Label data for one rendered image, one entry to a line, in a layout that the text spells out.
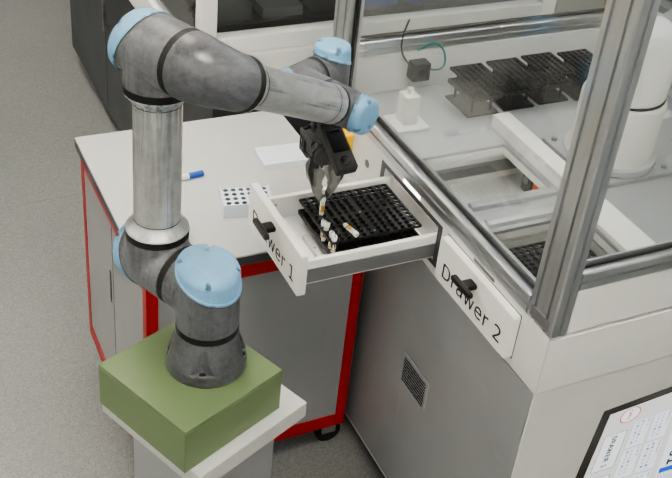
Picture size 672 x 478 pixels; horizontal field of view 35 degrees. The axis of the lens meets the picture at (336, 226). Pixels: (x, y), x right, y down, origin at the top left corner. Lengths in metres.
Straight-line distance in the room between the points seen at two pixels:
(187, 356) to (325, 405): 1.03
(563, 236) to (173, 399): 0.76
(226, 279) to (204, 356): 0.16
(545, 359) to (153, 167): 0.83
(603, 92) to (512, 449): 0.83
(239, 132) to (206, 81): 1.25
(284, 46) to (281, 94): 1.28
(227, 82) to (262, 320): 1.05
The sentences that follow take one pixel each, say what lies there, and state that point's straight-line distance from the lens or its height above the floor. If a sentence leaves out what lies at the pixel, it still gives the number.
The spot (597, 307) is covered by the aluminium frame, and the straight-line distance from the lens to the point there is 2.08.
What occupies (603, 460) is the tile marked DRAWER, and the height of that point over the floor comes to 1.00.
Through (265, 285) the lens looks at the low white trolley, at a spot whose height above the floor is 0.65.
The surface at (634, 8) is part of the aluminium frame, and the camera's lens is 1.73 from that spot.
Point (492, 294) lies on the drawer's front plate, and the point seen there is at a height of 0.93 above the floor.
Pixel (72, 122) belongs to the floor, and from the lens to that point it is 4.47.
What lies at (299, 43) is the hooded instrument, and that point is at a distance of 3.06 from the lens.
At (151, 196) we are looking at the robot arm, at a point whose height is 1.19.
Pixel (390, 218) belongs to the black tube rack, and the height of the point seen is 0.90.
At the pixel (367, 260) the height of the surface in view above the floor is 0.87.
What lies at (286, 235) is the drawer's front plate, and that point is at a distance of 2.23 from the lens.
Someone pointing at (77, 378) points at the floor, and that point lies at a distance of 3.25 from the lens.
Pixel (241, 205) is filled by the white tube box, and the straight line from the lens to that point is 2.55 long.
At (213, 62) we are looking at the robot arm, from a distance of 1.67.
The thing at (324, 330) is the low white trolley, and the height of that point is 0.46.
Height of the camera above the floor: 2.23
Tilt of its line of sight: 35 degrees down
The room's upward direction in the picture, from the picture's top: 6 degrees clockwise
